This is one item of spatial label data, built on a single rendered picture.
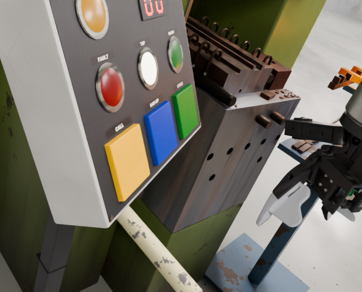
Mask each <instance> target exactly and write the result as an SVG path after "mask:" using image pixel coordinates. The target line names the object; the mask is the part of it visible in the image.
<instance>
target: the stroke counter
mask: <svg viewBox="0 0 362 292"><path fill-rule="evenodd" d="M150 1H151V0H149V1H145V0H144V2H145V4H144V5H145V11H146V14H148V16H150V15H152V13H153V9H152V3H151V2H150ZM157 2H160V4H161V8H162V10H163V6H162V1H161V0H156V2H155V3H156V10H157V12H158V13H162V10H158V5H157ZM148 3H150V6H151V12H150V13H148V11H147V6H146V4H148Z"/></svg>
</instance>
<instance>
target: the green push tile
mask: <svg viewBox="0 0 362 292"><path fill-rule="evenodd" d="M172 98H173V104H174V110H175V117H176V120H177V126H178V132H179V137H180V139H184V138H185V137H186V136H187V135H188V134H189V133H190V132H191V131H192V130H193V129H194V128H195V127H196V126H197V125H198V116H197V112H196V105H195V98H194V93H193V87H192V84H187V85H186V86H184V87H183V88H182V89H180V90H179V91H178V92H176V93H175V94H174V95H172Z"/></svg>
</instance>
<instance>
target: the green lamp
mask: <svg viewBox="0 0 362 292"><path fill-rule="evenodd" d="M170 54H171V60H172V63H173V65H174V66H175V68H177V69H178V68H180V66H181V62H182V53H181V48H180V45H179V43H178V42H177V41H173V42H172V44H171V49H170Z"/></svg>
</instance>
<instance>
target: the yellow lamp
mask: <svg viewBox="0 0 362 292"><path fill-rule="evenodd" d="M81 10H82V15H83V18H84V21H85V23H86V24H87V26H88V27H89V28H90V29H91V30H92V31H93V32H96V33H97V32H101V31H102V30H103V29H104V27H105V21H106V14H105V8H104V5H103V2H102V0H81Z"/></svg>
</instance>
